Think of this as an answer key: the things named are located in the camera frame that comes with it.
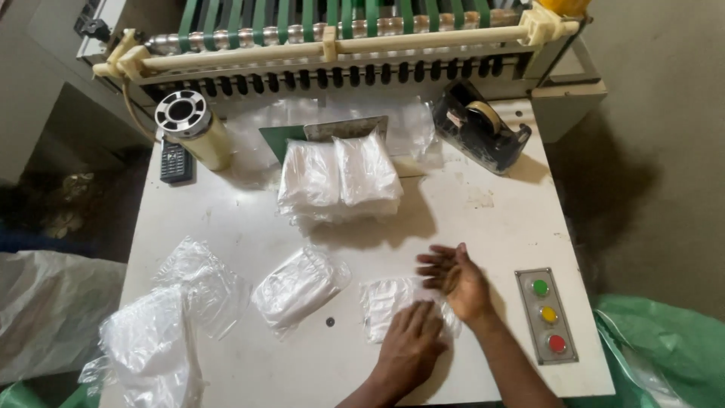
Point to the person's right hand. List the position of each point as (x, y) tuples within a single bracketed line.
[(467, 286)]

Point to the person's left hand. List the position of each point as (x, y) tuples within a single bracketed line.
[(408, 357)]

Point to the clear plastic bag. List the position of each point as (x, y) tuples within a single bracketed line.
[(382, 303), (207, 283)]

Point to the metal button panel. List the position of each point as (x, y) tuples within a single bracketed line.
[(529, 317)]

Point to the green push button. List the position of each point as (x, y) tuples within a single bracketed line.
[(540, 287)]

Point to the yellow push button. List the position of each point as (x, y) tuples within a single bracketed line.
[(548, 314)]

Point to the red push button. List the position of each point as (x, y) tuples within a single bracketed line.
[(557, 343)]

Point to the folded white plastic bag packet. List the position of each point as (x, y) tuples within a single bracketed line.
[(297, 289)]

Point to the black tape dispenser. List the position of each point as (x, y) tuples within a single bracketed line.
[(481, 141)]

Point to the loose stack of plastic bags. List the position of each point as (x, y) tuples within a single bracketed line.
[(340, 215)]

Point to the wrapped pack of plastic bags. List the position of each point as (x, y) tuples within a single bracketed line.
[(308, 173), (368, 170)]

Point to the clear plastic film sheet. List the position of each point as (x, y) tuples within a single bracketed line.
[(413, 127)]

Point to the brown tape roll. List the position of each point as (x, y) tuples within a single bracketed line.
[(486, 116)]

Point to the grey metal plate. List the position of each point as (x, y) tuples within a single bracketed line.
[(345, 127)]

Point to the crumpled clear plastic bag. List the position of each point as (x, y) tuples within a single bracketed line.
[(207, 283)]

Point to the large green plastic sack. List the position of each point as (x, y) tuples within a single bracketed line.
[(674, 351)]

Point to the green flat plate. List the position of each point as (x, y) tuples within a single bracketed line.
[(277, 141)]

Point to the bulky white plastic bag bundle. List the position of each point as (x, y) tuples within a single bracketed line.
[(150, 345)]

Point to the bag machine with green belts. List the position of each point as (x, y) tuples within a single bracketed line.
[(340, 51)]

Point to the yellow object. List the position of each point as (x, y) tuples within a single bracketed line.
[(563, 5)]

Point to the black mobile phone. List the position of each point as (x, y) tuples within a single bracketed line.
[(175, 161)]

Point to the cream cylinder with metal cap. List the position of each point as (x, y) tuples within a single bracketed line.
[(198, 136)]

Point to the white woven sack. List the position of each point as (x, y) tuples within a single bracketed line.
[(51, 311)]

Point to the heap of scrap material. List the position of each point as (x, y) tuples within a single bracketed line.
[(71, 204)]

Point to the small green plastic sack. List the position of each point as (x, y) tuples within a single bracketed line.
[(34, 396)]

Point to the grey metal cabinet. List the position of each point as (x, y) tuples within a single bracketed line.
[(39, 85)]

